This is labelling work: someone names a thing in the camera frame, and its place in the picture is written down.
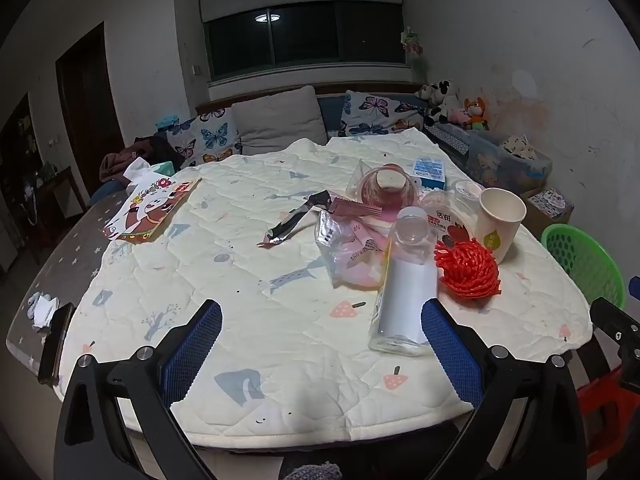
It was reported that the silver foil wrapper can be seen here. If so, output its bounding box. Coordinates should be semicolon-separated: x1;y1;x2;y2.
257;190;331;248

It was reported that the hanging wall toy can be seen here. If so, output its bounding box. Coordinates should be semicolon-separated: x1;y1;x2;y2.
400;27;426;68

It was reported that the window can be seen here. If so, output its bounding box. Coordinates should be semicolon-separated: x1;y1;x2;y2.
202;0;408;81

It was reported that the blue white milk carton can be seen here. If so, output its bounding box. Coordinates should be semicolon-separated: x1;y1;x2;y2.
412;156;447;192

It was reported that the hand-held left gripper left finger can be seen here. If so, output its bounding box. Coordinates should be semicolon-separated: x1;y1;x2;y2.
54;299;223;480

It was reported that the grey knitted cloth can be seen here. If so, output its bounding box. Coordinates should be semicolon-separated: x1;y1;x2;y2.
279;461;343;480

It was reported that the white paper cup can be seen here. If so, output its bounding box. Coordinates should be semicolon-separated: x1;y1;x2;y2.
474;187;527;265

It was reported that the red plastic cup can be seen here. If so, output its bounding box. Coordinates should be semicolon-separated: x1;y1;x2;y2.
357;165;421;211

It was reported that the red foam mesh net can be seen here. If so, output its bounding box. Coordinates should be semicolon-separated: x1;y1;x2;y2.
434;239;501;303

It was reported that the dark wooden door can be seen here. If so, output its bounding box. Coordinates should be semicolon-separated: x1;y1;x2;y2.
55;22;126;161

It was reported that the blue sofa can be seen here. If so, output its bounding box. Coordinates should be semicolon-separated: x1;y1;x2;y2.
90;82;431;206

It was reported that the clear pink plastic wrapper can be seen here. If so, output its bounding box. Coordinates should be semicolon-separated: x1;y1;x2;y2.
314;210;396;290

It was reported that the cartoon printed booklet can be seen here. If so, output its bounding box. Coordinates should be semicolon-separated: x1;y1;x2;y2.
529;187;575;219

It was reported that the white plastic bag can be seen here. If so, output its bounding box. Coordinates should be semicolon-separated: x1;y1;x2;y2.
122;156;168;193

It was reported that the cardboard box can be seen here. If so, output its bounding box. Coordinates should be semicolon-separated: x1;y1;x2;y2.
520;187;575;241

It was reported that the clear plastic storage box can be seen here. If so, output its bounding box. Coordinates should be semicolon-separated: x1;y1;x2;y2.
462;127;553;193

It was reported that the red plastic stool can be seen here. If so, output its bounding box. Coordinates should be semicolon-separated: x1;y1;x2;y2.
575;365;640;468

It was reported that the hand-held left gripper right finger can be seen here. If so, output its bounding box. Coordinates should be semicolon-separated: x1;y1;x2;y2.
421;299;588;480

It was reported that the grey cushion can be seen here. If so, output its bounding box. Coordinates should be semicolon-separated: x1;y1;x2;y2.
231;85;328;156

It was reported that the blue white patterned cloth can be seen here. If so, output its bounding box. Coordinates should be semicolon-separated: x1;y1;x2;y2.
424;122;471;163

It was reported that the crumpled white tissue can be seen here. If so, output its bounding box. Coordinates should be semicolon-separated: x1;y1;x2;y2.
27;291;62;332

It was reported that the green plastic basket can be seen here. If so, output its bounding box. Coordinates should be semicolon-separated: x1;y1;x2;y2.
541;224;627;311

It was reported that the wooden side table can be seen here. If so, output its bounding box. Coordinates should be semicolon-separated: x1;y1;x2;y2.
32;165;91;256

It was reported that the orange fox plush toy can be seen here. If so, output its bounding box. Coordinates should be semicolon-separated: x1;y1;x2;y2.
464;96;491;131

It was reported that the dark clothes pile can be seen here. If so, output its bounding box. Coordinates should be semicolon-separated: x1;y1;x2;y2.
99;135;186;183

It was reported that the cream animal print quilt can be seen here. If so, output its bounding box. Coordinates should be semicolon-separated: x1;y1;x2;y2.
60;127;593;446

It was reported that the cartoon picture book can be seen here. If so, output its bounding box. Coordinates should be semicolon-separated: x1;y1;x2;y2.
100;176;202;246

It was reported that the pink comb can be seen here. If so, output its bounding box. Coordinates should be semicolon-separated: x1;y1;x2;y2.
327;197;396;222

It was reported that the cow plush toy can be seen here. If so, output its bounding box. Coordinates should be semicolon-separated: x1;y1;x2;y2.
414;80;461;123

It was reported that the black phone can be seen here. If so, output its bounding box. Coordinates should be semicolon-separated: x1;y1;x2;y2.
39;302;76;386

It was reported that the clear plastic bottle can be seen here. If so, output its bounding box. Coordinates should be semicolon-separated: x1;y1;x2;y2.
368;206;441;357

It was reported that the cream patterned cloth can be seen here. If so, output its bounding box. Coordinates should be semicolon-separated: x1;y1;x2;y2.
500;133;541;161

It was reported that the butterfly print cushion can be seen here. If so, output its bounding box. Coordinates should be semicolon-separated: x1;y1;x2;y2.
337;91;428;137
165;107;243;168

